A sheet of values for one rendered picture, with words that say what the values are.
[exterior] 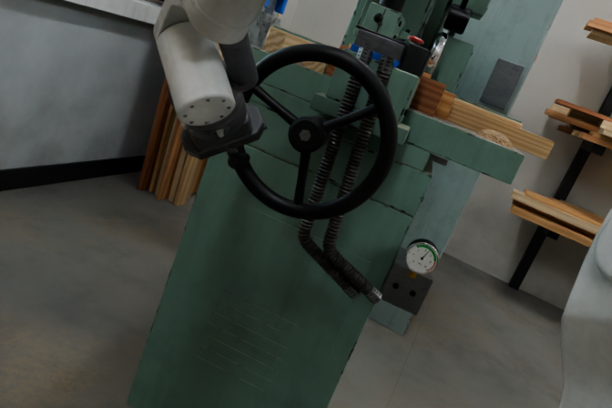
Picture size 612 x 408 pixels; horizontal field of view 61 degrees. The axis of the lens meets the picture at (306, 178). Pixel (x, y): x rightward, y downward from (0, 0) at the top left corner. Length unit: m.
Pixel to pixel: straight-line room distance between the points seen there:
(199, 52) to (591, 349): 0.46
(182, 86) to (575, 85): 3.08
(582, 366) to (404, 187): 0.58
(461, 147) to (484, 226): 2.54
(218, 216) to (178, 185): 1.48
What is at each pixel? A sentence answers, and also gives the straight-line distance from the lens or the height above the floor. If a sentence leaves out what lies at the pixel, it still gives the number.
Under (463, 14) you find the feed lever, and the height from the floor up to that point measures 1.13.
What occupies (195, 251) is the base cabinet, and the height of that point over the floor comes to 0.44.
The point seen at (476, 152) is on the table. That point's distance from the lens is 1.01.
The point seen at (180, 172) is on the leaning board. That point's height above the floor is 0.16.
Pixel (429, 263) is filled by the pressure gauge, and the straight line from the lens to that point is 0.99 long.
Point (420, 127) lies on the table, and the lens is 1.00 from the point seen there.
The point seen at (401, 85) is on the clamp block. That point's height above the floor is 0.94.
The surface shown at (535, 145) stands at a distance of 1.18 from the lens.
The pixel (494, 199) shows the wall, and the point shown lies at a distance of 3.50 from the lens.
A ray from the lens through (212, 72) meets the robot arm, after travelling 0.57.
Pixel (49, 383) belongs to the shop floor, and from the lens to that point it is 1.44.
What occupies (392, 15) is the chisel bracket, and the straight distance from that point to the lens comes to 1.13.
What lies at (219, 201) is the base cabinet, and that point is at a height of 0.57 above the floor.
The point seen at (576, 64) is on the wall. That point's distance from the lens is 3.50.
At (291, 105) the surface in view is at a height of 0.82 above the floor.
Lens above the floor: 0.95
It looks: 14 degrees down
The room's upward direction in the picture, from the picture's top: 21 degrees clockwise
